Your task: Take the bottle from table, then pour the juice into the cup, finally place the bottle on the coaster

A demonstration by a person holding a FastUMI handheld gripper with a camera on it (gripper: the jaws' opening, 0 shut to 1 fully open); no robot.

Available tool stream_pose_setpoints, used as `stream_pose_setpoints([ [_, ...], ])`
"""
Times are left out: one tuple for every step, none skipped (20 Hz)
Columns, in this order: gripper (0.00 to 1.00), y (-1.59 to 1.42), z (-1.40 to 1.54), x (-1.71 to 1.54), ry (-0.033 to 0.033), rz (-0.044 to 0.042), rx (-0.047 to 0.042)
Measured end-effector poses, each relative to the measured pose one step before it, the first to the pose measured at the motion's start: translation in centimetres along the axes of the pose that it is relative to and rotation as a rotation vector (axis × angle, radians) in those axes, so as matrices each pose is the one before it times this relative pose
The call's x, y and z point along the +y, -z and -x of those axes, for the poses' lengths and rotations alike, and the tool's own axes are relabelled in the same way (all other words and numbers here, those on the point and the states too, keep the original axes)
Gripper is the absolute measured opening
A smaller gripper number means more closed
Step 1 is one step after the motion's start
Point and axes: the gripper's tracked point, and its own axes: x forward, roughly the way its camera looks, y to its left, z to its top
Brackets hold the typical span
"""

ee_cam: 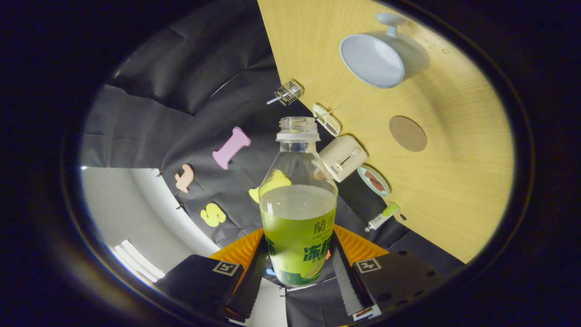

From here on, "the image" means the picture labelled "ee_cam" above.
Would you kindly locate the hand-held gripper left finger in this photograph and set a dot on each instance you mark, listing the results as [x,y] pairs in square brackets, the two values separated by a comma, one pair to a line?
[252,286]

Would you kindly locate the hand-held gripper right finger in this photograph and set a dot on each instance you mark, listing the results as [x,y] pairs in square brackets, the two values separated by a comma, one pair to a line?
[347,286]

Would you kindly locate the green label juice bottle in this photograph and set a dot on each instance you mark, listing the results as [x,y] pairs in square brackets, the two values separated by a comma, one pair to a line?
[297,240]

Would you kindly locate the round brown coaster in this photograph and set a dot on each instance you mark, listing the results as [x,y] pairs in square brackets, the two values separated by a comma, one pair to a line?
[407,134]

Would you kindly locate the pale grey cup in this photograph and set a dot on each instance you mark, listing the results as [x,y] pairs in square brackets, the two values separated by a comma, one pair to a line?
[372,59]

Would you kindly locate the slim white green bottle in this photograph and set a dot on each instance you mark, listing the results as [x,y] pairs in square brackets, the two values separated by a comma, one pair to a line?
[381,218]

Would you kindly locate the pale green plate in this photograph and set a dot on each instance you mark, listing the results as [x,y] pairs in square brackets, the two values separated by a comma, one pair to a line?
[383,190]

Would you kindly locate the reddish brown meat slice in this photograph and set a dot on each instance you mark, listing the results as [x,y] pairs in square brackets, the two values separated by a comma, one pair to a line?
[369,175]
[378,185]

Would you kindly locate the large ceiling light panel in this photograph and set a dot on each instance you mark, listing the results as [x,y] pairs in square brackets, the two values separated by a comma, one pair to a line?
[136,261]

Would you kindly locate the white toaster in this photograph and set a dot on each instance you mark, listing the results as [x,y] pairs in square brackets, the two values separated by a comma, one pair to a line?
[342,156]

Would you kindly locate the wooden table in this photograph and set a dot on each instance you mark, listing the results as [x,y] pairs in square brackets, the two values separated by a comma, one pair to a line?
[454,181]

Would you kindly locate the white divided tray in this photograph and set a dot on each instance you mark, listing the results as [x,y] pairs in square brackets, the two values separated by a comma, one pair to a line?
[326,120]

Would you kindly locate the white straw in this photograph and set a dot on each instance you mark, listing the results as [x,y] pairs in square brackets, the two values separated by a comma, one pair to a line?
[273,100]

